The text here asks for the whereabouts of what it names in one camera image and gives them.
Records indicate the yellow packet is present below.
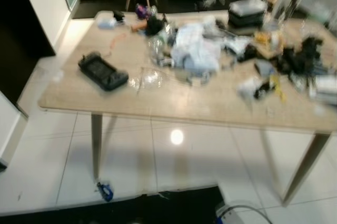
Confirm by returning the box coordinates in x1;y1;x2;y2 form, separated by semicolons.
254;31;280;51

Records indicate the black food container stack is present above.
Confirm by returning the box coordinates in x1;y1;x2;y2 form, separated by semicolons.
228;0;268;30

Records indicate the blue scrap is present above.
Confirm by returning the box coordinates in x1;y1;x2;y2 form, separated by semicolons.
96;181;114;203

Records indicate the small black object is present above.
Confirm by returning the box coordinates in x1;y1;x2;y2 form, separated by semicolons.
254;82;272;100

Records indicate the black pouch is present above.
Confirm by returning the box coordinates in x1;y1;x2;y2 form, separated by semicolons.
145;17;167;36

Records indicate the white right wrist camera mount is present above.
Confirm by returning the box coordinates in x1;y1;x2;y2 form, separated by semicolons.
214;203;235;224

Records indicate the clear flat plastic bag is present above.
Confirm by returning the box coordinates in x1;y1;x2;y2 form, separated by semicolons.
128;68;164;91

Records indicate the purple item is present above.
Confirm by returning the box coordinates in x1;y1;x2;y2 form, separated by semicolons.
135;4;151;20

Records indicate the black tangled gear heap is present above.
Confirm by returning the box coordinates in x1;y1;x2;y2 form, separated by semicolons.
276;36;323;75

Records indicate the black handheld console case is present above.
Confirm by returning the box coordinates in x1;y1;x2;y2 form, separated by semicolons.
78;52;130;92

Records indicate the yellow strip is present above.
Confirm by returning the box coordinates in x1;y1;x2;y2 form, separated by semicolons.
271;74;285;102

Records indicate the black floor mat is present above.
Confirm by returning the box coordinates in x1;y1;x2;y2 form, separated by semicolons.
0;186;223;224

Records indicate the white blue plastic bag heap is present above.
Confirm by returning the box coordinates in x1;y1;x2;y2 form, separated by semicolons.
171;22;222;75

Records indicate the orange cable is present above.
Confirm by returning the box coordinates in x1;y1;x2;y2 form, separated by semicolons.
102;32;130;59

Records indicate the white box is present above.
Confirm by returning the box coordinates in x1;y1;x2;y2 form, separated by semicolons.
314;75;337;104

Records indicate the small black gadget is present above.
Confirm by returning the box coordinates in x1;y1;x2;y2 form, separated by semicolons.
111;11;126;23

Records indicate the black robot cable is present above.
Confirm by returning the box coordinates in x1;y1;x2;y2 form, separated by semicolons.
226;204;272;224

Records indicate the crumpled clear plastic wrapper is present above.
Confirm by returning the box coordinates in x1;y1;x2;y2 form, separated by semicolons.
149;34;175;67

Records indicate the light blue packet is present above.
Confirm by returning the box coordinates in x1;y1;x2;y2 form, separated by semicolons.
97;17;117;30

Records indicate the light wooden table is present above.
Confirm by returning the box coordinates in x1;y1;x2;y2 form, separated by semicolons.
38;9;337;207

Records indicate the white crumpled paper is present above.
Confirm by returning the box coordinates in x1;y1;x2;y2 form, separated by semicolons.
236;76;262;101

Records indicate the grey small packet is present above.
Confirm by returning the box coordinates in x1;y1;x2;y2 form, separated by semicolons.
255;60;275;77

